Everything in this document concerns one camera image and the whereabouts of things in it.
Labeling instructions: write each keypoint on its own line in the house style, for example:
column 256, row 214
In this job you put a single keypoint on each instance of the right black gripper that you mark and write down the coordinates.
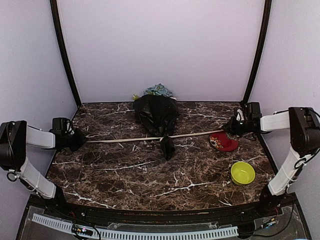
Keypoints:
column 231, row 127

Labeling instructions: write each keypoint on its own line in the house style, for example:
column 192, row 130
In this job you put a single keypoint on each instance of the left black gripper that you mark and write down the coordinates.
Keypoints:
column 79, row 142

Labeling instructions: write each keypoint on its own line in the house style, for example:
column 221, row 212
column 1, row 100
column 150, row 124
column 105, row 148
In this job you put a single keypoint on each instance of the beige satin ribbon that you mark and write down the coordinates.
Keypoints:
column 153, row 138

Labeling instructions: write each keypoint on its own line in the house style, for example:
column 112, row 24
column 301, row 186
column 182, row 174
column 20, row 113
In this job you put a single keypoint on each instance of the black wrapping paper sheet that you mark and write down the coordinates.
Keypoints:
column 158, row 115

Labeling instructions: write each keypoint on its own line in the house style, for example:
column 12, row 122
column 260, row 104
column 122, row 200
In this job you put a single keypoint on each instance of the blue hydrangea flower stem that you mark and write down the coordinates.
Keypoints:
column 158, row 90

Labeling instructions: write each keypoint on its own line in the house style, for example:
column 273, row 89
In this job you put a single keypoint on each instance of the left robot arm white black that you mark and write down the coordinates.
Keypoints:
column 15, row 136

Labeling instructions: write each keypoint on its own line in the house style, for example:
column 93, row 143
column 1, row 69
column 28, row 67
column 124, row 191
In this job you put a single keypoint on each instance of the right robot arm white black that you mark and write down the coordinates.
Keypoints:
column 304, row 126

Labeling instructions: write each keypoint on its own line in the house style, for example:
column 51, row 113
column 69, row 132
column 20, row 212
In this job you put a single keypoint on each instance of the red floral plate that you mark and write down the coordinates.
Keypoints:
column 224, row 141

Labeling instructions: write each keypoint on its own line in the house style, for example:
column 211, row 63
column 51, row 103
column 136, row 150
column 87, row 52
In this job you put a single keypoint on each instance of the lime green bowl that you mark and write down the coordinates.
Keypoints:
column 242, row 173

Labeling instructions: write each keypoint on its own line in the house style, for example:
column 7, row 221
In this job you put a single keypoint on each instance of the right black frame post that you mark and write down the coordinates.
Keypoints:
column 259, row 50

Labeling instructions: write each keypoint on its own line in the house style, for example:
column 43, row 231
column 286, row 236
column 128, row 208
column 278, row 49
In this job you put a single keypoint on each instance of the black frame post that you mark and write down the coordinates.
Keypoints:
column 63, row 51
column 259, row 50

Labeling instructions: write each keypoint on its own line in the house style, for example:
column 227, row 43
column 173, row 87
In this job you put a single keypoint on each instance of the grey slotted cable duct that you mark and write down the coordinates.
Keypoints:
column 84, row 232

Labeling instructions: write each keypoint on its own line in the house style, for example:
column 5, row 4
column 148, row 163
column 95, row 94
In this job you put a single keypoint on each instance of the black front table rail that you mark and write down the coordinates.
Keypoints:
column 100, row 215

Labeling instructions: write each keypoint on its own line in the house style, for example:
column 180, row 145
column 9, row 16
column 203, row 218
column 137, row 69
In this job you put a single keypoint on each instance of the left black frame post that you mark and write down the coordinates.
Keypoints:
column 63, row 51

